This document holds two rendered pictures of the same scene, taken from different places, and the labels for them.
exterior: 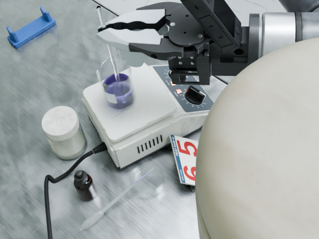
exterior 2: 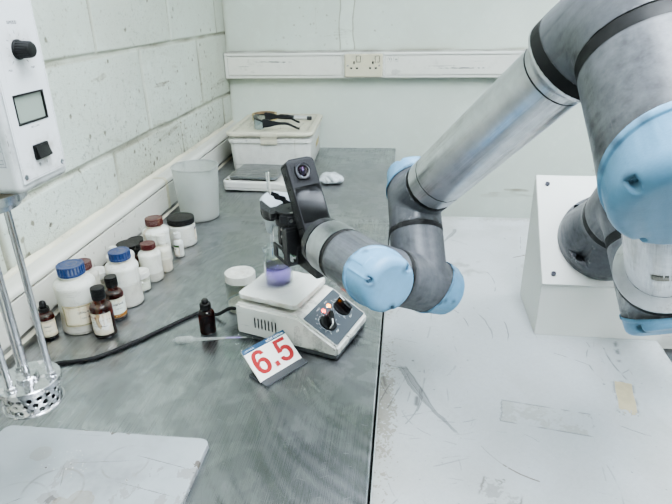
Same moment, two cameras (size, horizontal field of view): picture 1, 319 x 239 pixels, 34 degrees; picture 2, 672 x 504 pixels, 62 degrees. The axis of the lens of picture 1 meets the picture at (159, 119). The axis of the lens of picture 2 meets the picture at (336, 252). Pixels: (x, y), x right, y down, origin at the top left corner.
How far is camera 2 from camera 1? 0.70 m
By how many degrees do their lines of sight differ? 46
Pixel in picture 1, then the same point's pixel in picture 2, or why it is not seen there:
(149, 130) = (268, 309)
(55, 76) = not seen: hidden behind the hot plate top
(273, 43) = (315, 235)
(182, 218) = (219, 382)
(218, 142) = not seen: outside the picture
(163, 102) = (294, 298)
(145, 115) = (274, 296)
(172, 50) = (268, 211)
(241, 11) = (470, 325)
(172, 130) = (286, 326)
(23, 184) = (194, 304)
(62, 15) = not seen: hidden behind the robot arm
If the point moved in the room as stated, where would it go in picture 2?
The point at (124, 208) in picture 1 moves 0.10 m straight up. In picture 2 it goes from (207, 351) to (201, 301)
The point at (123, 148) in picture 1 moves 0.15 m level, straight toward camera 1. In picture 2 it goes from (242, 307) to (172, 346)
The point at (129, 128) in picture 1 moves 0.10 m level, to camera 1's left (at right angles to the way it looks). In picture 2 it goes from (256, 295) to (223, 277)
